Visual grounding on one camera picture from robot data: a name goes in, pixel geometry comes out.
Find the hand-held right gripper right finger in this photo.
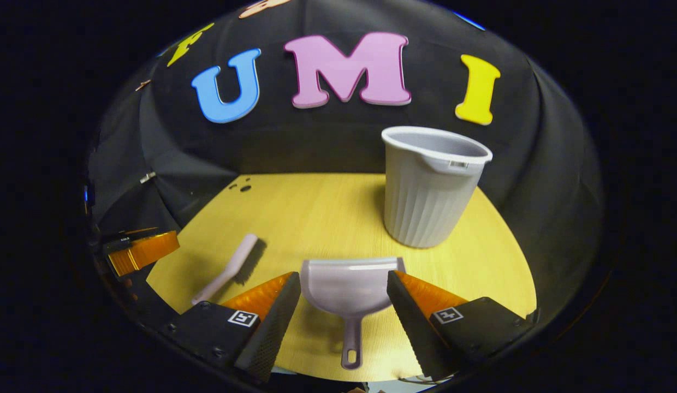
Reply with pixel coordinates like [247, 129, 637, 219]
[387, 270, 536, 381]

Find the lilac small broom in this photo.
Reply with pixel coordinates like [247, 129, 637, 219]
[191, 234, 267, 305]

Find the black backdrop cloth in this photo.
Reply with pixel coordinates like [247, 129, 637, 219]
[87, 0, 604, 328]

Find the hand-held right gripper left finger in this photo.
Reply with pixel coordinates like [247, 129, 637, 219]
[158, 271, 302, 383]

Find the yellow wooden desktop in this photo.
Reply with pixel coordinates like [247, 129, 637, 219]
[146, 174, 537, 383]

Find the lilac plastic dustpan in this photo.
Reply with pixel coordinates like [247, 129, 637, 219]
[300, 257, 406, 371]

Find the grey ribbed garbage bin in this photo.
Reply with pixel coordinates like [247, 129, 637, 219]
[381, 126, 493, 249]

